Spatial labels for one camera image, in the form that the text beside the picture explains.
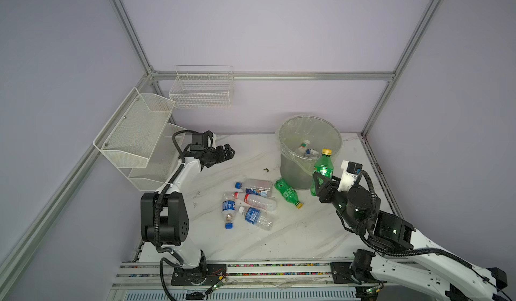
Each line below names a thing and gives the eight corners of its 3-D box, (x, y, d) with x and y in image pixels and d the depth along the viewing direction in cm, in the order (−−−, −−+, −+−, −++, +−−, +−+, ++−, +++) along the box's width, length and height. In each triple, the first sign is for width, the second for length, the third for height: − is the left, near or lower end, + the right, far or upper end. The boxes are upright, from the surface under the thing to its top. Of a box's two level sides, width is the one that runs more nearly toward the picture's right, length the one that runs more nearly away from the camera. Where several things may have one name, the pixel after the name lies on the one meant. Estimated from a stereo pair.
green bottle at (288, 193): (296, 211, 90) (298, 207, 87) (273, 186, 99) (274, 181, 95) (303, 205, 92) (305, 201, 89) (280, 181, 100) (281, 176, 97)
